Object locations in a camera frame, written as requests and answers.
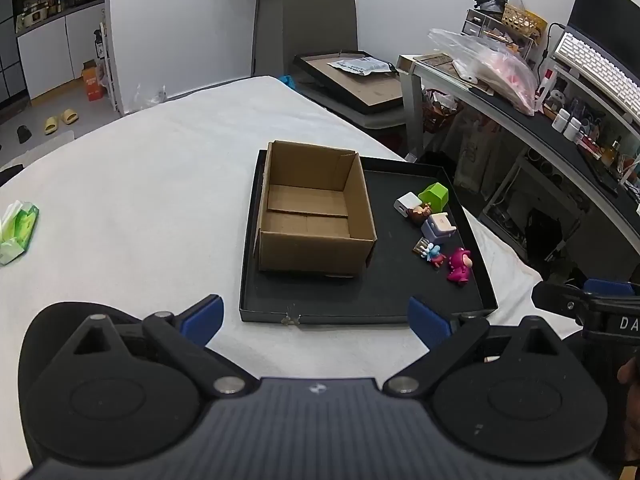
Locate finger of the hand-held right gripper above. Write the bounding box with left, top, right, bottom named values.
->
left=531, top=279, right=637, bottom=317

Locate person's right hand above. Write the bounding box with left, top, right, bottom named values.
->
left=617, top=359, right=640, bottom=387

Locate grey chair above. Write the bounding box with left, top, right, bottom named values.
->
left=281, top=0, right=408, bottom=130

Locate black bag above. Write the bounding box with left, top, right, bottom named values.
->
left=525, top=208, right=571, bottom=263

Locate white plug charger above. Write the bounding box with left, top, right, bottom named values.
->
left=394, top=192, right=426, bottom=221

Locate white keyboard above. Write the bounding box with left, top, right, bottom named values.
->
left=555, top=32, right=640, bottom=123

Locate black shallow tray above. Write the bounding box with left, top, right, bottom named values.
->
left=238, top=149, right=499, bottom=325

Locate brown figure toy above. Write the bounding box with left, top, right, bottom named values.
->
left=407, top=202, right=433, bottom=226

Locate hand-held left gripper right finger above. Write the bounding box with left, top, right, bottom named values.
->
left=382, top=296, right=568, bottom=398

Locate white metal rack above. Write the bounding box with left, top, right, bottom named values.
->
left=479, top=152, right=596, bottom=261

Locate pink dinosaur toy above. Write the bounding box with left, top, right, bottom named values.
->
left=446, top=247, right=472, bottom=285

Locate white slim cart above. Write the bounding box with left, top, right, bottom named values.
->
left=99, top=9, right=123, bottom=113

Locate small drawer organizer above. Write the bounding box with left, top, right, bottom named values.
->
left=465, top=8, right=532, bottom=56

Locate clear plastic bag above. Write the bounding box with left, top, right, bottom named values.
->
left=427, top=28, right=537, bottom=117

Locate orange storage basket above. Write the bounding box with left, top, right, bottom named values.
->
left=422, top=89, right=463, bottom=134

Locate lavender block toy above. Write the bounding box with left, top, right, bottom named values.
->
left=421, top=212, right=457, bottom=242

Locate black monitor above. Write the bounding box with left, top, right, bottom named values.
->
left=567, top=0, right=640, bottom=66

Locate brown cardboard box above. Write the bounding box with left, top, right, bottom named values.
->
left=256, top=140, right=378, bottom=277

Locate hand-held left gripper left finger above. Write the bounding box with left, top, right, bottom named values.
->
left=72, top=295, right=248, bottom=397

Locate wicker basket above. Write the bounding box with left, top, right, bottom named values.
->
left=501, top=4, right=548, bottom=40

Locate grey desk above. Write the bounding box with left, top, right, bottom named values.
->
left=397, top=52, right=640, bottom=221

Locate white cabinet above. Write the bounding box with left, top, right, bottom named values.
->
left=15, top=0, right=108, bottom=101

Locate white printed paper bag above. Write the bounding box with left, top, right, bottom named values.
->
left=327, top=58, right=397, bottom=75

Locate green plastic cup toy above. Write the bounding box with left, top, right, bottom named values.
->
left=417, top=182, right=451, bottom=211

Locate green tissue pack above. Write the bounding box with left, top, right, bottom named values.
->
left=0, top=200, right=40, bottom=267

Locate orange carton box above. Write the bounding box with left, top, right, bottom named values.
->
left=81, top=60, right=107, bottom=103

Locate white tote bag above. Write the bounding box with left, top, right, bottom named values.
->
left=441, top=109, right=503, bottom=196

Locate amber glass bottle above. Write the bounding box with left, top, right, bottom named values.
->
left=601, top=136, right=622, bottom=167

